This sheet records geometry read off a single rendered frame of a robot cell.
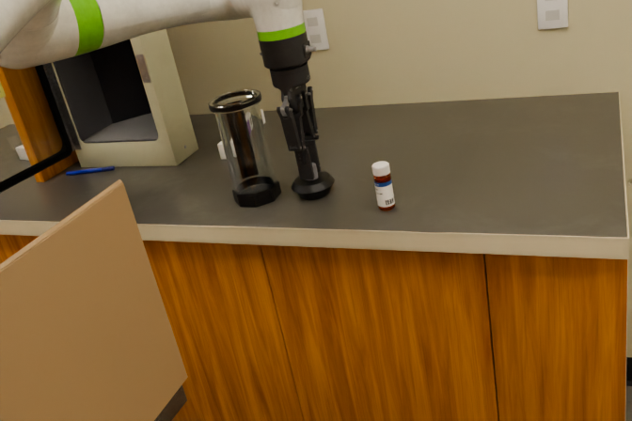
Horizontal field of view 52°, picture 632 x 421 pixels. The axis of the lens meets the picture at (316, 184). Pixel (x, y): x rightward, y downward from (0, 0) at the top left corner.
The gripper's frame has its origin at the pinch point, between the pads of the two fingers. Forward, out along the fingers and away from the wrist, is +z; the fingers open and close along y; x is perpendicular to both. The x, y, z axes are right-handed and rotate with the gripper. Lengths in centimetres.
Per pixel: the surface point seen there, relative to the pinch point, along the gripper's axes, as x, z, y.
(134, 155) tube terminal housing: 57, 4, 15
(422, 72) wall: -11, 0, 58
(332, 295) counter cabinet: -5.2, 24.9, -11.9
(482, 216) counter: -36.1, 7.8, -8.9
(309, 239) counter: -4.4, 9.9, -14.9
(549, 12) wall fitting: -44, -13, 57
